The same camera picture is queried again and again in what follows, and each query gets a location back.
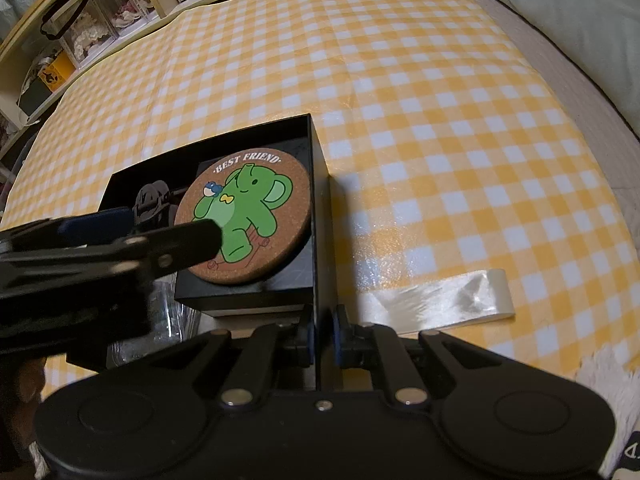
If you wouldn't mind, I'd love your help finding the person's left hand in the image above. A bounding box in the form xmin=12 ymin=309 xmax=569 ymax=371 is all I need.
xmin=0 ymin=356 xmax=47 ymax=461

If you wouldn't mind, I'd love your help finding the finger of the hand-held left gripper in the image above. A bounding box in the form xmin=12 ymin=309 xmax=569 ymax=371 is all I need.
xmin=0 ymin=219 xmax=224 ymax=287
xmin=0 ymin=206 xmax=132 ymax=257

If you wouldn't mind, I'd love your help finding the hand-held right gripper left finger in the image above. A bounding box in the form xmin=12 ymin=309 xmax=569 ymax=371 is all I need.
xmin=145 ymin=307 xmax=317 ymax=408

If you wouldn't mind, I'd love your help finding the grey pillow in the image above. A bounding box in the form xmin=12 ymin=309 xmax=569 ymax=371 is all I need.
xmin=450 ymin=0 xmax=640 ymax=128

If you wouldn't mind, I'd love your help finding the clear plastic tape strip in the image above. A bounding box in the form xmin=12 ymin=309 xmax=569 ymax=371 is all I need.
xmin=360 ymin=268 xmax=516 ymax=334

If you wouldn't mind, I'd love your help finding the row of clear display boxes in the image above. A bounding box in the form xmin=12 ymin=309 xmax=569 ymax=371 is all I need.
xmin=65 ymin=0 xmax=162 ymax=67

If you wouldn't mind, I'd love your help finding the dark grey bin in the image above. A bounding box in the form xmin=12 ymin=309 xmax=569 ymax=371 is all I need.
xmin=17 ymin=77 xmax=52 ymax=114

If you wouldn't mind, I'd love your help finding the small black lidded box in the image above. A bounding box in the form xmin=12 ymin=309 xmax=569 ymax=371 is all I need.
xmin=175 ymin=142 xmax=319 ymax=319

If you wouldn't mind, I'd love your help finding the clear bag with black handle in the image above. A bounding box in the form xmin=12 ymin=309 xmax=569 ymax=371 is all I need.
xmin=40 ymin=0 xmax=94 ymax=42

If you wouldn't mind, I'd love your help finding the white fluffy rug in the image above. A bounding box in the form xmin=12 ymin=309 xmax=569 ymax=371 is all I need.
xmin=572 ymin=345 xmax=640 ymax=461

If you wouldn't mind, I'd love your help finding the yellow box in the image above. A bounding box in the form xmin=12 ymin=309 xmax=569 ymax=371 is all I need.
xmin=37 ymin=52 xmax=77 ymax=94

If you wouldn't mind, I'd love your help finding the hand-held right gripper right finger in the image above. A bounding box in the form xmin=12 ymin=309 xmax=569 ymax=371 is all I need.
xmin=331 ymin=305 xmax=503 ymax=407

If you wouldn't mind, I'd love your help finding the brown hair claw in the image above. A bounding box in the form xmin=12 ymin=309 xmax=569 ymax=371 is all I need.
xmin=131 ymin=179 xmax=179 ymax=234

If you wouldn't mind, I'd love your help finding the yellow checkered tablecloth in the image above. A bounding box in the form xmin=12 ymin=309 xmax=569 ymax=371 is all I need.
xmin=0 ymin=0 xmax=640 ymax=401

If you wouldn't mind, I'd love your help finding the black cardboard box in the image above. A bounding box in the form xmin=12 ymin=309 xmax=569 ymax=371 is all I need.
xmin=65 ymin=114 xmax=332 ymax=392

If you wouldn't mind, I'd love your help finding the cream shelf unit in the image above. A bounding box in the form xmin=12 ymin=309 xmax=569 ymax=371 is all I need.
xmin=0 ymin=0 xmax=177 ymax=128

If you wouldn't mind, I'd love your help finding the black printed item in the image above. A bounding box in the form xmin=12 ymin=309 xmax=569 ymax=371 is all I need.
xmin=612 ymin=437 xmax=640 ymax=480

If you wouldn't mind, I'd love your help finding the cork coaster with green elephant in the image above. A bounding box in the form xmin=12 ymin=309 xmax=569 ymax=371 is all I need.
xmin=174 ymin=150 xmax=312 ymax=286

